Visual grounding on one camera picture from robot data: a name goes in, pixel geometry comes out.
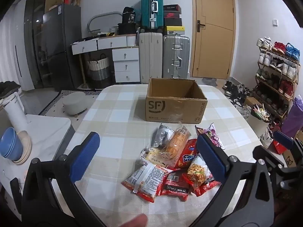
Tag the grey round stool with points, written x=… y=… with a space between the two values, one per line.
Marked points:
x=74 y=104

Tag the silver suitcase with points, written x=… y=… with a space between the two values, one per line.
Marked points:
x=176 y=56

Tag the wooden shoe rack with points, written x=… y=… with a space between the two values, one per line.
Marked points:
x=267 y=69

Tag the purple bag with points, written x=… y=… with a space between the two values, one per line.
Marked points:
x=293 y=118

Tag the stack of beige bowls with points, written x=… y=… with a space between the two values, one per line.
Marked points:
x=26 y=146

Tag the black white patterned rug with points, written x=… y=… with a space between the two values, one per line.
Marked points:
x=53 y=104

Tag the wooden door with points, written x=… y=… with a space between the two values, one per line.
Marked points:
x=213 y=28

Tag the red black shoe box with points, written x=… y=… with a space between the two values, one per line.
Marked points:
x=172 y=15

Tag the red chip packet blue label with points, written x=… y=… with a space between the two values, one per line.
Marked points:
x=187 y=157

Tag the white side table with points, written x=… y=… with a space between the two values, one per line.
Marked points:
x=47 y=132

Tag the dark cloth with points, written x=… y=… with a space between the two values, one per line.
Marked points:
x=8 y=89

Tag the woven laundry basket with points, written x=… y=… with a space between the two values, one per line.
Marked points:
x=98 y=69

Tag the black printed bag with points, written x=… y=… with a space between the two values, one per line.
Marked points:
x=129 y=15

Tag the pile of loose shoes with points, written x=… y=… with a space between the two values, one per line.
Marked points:
x=236 y=92

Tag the white bucket with sticks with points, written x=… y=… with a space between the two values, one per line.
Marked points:
x=259 y=123

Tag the yellow black shoe box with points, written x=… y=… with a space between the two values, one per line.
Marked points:
x=174 y=30

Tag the white wall switch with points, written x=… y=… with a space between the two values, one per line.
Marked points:
x=274 y=22

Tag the cat face cardboard carton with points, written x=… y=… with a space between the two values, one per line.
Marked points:
x=290 y=159

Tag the purple candy packet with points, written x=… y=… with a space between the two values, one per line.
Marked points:
x=214 y=132

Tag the red paper bag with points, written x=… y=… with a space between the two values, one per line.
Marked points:
x=279 y=147

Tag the white suitcase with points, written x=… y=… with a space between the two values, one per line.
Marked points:
x=150 y=58

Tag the teal suitcase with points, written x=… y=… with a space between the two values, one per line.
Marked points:
x=152 y=8

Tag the white drawer desk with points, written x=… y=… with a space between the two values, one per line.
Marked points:
x=124 y=54

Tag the red white noodle snack packet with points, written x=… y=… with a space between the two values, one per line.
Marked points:
x=146 y=178

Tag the white cylindrical appliance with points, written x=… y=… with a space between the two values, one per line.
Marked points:
x=14 y=111

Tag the checked tablecloth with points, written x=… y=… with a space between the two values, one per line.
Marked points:
x=113 y=123

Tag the dark red barcode packet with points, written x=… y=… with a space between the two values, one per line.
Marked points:
x=175 y=184

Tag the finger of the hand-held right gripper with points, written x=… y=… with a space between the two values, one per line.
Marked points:
x=284 y=139
x=268 y=155

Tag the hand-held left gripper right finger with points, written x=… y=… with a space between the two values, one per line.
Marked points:
x=210 y=157

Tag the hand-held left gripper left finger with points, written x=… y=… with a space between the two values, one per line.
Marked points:
x=85 y=157

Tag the clear orange cracker packet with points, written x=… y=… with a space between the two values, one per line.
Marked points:
x=176 y=143

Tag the grey door mat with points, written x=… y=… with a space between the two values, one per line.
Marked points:
x=210 y=81

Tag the red packet with noodle picture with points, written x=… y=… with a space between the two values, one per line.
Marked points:
x=197 y=170

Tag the silver snack packet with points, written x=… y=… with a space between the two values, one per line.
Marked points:
x=163 y=134

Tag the person's left hand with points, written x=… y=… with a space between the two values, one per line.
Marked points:
x=136 y=221

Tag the brown cardboard box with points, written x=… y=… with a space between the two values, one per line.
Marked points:
x=175 y=104

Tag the thin black shoe box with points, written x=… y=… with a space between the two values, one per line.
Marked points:
x=171 y=7

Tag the rows of racked shoes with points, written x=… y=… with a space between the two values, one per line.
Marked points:
x=286 y=69

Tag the dark glass cabinet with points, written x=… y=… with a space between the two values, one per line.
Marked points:
x=33 y=40

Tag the stack of blue bowls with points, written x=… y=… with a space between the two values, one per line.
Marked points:
x=10 y=144

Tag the black storage box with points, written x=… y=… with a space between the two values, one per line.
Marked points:
x=127 y=28

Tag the chrome oval mirror frame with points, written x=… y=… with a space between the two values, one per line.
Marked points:
x=104 y=14

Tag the grey fridge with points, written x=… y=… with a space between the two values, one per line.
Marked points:
x=60 y=47

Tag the yellow cake packet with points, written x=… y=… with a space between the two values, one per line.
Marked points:
x=151 y=156

